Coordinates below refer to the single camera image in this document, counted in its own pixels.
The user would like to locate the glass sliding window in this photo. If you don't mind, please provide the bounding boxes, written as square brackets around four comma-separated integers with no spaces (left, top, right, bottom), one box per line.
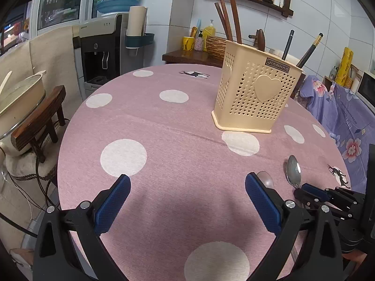
[29,0,100,30]

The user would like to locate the purple floral cloth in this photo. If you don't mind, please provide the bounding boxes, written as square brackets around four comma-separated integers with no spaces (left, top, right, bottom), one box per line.
[296,74,375,194]

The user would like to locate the yellow package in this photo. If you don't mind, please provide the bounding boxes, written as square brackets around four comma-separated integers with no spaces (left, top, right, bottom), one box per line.
[335,47,354,87]

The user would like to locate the black chopstick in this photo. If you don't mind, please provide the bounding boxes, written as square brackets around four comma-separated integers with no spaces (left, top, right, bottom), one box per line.
[282,30,295,60]
[296,33,323,68]

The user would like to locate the pink patterned bottle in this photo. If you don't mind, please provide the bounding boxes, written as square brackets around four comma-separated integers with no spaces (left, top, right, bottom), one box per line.
[195,30,205,52]

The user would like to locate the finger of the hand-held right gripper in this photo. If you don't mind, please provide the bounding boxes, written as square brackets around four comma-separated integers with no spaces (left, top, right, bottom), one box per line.
[301,183,367,208]
[294,189,356,222]

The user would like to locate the wicker basin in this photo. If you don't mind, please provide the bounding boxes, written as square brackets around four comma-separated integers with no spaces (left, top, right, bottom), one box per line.
[206,35,227,60]

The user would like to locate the dark wooden stool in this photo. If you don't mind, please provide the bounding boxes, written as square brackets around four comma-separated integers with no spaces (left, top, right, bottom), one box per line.
[11,85,66,163]

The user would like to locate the wooden utensils in mug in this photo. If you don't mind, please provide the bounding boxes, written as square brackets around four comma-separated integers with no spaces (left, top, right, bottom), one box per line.
[190,19,202,38]

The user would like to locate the black cable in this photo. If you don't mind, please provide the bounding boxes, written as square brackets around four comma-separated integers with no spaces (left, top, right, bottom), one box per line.
[0,158,59,235]

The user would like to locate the white cooking pot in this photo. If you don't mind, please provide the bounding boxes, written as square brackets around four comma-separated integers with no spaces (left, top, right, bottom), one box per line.
[0,70,47,125]

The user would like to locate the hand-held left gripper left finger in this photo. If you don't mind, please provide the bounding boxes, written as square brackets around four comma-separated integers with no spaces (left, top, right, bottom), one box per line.
[32,174,132,281]

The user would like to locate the yellow soap bottle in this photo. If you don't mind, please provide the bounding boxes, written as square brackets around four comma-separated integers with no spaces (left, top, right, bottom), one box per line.
[203,19,216,37]

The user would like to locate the teal wall holder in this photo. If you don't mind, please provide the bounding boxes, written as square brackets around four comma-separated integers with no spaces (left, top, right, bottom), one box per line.
[125,33,155,49]

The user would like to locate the wooden counter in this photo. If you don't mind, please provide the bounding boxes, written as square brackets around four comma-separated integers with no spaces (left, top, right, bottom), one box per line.
[162,49,225,68]

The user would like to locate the plain beige cloth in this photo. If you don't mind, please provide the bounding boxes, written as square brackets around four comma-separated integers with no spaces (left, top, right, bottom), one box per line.
[0,26,83,115]

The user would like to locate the brown wooden chopstick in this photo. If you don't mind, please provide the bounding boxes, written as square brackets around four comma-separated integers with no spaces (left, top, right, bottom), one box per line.
[228,0,242,44]
[214,2,228,40]
[220,0,234,41]

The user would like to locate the beige seat cushion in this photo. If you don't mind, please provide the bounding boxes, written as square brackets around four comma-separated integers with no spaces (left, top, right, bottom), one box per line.
[4,149,59,183]

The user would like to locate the white microwave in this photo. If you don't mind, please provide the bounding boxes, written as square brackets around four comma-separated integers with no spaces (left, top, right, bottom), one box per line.
[356,72,375,101]

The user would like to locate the cream plastic utensil holder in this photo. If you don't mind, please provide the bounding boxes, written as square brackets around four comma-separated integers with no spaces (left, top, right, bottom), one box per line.
[211,40,305,134]

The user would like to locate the white ladle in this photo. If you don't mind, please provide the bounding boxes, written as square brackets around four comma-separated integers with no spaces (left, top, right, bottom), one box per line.
[0,71,13,94]

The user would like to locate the pink polka dot tablecloth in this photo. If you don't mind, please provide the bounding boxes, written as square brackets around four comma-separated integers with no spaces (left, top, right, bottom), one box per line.
[58,64,351,281]

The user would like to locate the water dispenser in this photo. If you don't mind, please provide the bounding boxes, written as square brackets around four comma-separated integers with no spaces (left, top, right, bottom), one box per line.
[79,13,124,92]

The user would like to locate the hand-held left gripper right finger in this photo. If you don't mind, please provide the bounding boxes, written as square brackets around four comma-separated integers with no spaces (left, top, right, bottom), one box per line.
[244,172,344,281]

